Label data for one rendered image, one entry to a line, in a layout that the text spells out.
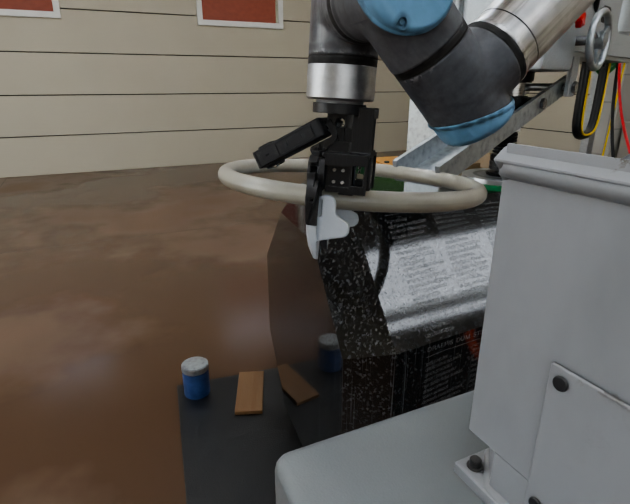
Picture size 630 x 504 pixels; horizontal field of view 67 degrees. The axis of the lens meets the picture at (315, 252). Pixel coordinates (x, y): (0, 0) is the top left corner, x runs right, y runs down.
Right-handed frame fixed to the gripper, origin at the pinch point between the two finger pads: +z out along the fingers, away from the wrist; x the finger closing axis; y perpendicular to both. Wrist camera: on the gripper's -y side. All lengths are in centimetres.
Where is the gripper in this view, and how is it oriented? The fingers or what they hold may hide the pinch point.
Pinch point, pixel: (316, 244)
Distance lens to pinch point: 69.5
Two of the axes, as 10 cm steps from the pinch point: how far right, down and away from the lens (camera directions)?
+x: 2.8, -2.8, 9.2
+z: -0.6, 9.5, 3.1
